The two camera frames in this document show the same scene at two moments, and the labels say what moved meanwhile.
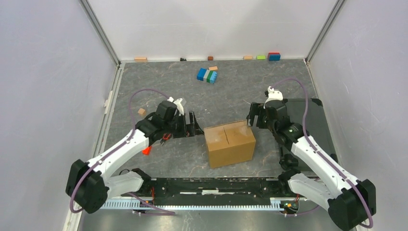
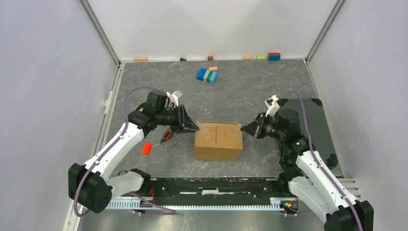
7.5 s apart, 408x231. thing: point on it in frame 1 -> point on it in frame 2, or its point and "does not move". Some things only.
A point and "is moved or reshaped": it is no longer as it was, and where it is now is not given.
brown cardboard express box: (229, 143) is moved or reshaped
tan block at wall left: (140, 59) does not move
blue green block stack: (207, 75) does not move
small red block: (146, 151) does not move
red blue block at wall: (274, 56) does not move
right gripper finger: (254, 110) -> (254, 128)
